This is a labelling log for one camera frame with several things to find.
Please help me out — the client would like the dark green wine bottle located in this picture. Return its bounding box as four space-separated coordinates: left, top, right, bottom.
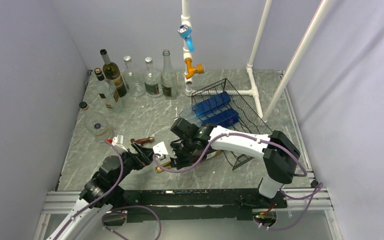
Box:
99 49 127 97

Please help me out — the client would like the black wire wine rack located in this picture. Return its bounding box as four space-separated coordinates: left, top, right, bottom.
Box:
191 78 274 171

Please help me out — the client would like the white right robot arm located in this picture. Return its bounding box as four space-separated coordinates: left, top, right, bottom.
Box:
170 118 307 208

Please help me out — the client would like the clear black-capped bottle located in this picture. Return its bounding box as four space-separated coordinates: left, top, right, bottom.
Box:
94 67 123 113

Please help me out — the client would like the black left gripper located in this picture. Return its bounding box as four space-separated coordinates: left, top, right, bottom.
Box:
111 141 156 187

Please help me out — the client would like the orange pipe valve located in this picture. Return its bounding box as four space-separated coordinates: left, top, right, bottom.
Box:
184 57 205 80

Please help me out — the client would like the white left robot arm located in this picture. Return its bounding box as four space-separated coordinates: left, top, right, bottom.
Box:
48 143 154 240

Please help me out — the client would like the round clear flask bottle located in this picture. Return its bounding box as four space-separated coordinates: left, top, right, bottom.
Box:
79 101 113 142

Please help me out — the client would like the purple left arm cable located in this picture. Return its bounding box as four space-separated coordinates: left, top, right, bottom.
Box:
51 139 162 240

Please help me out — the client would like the clear bottle dark label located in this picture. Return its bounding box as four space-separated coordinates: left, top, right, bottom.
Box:
123 55 145 98

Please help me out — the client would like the white diagonal pole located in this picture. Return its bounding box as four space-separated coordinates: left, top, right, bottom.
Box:
262 0 334 122

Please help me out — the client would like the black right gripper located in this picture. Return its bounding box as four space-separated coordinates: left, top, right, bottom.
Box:
166 136 196 169

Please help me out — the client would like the clear blue bottle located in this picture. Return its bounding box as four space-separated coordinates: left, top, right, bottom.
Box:
178 92 232 119
201 108 239 128

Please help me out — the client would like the brown gold-capped wine bottle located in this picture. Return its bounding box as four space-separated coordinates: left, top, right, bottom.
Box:
154 149 223 174

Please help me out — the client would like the tall clear open-neck bottle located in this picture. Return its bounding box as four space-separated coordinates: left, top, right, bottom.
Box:
161 49 178 99

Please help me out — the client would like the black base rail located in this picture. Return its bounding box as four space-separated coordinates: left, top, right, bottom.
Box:
90 188 289 223

